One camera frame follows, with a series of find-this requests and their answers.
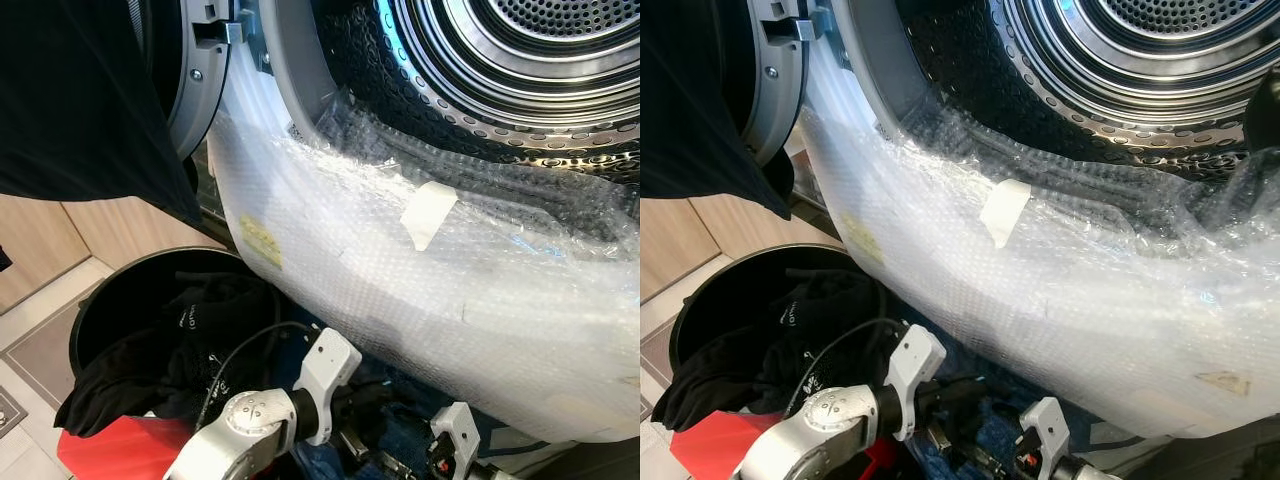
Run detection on black hanging garment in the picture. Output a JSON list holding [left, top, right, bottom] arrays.
[[0, 0, 205, 227], [640, 0, 794, 221]]

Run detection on light wooden cabinet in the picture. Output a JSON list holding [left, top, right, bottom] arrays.
[[640, 192, 809, 301], [0, 194, 227, 313]]

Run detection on dark blue garment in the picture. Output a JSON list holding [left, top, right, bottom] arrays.
[[900, 360, 1151, 480], [296, 362, 561, 480]]

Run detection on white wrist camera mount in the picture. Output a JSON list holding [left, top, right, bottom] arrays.
[[292, 327, 364, 447], [879, 322, 947, 442], [429, 401, 482, 480], [1014, 396, 1070, 480]]

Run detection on white tape strip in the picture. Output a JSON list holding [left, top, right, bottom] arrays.
[[979, 179, 1034, 250], [399, 181, 460, 252]]

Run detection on clear bubble wrap sheet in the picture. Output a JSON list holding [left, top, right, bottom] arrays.
[[797, 95, 1280, 441], [208, 88, 641, 445]]

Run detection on black round laundry basket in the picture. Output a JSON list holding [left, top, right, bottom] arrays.
[[667, 244, 896, 399], [68, 247, 301, 401]]

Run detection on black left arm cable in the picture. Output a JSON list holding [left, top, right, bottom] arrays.
[[782, 316, 909, 421], [194, 320, 323, 433]]

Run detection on black clothes with white print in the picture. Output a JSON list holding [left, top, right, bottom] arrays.
[[651, 268, 901, 433], [54, 270, 301, 439]]

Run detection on grey washer door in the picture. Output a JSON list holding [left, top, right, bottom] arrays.
[[742, 0, 813, 167], [140, 0, 246, 163]]

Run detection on perforated steel washer drum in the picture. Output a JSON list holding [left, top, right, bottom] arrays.
[[895, 0, 1280, 183], [312, 0, 641, 186]]

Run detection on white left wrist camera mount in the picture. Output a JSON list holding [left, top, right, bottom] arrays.
[[879, 322, 947, 442], [292, 327, 364, 447]]

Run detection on white front-load washing machine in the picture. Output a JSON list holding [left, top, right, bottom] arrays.
[[205, 0, 641, 445], [795, 0, 1280, 441]]

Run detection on red cloth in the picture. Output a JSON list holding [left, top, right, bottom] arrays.
[[668, 408, 801, 480], [56, 414, 194, 480]]

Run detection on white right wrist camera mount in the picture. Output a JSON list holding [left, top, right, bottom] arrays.
[[1014, 396, 1070, 480], [429, 401, 482, 480]]

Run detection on triangular warning sticker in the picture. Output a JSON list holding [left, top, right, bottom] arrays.
[[1195, 371, 1252, 399]]

